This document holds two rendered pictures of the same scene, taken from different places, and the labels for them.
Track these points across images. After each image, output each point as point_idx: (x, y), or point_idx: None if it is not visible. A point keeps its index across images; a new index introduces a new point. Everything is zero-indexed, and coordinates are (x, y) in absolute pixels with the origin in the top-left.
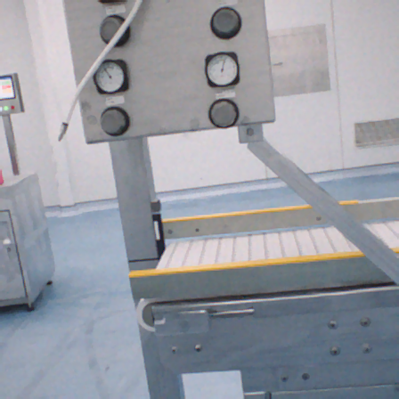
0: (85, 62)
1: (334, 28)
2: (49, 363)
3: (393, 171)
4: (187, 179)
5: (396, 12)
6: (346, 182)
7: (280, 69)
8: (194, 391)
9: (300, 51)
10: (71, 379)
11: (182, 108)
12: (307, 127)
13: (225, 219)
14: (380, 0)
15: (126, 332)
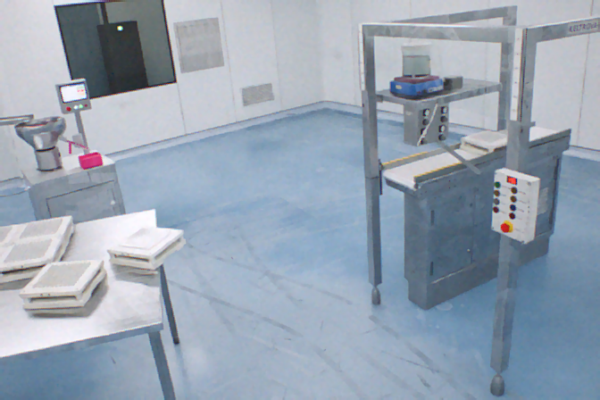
0: (419, 129)
1: (224, 20)
2: (192, 265)
3: (267, 120)
4: (127, 141)
5: (262, 9)
6: (242, 131)
7: (190, 52)
8: (292, 253)
9: (203, 37)
10: (219, 267)
11: (434, 137)
12: (211, 94)
13: (398, 161)
14: (252, 1)
15: (217, 241)
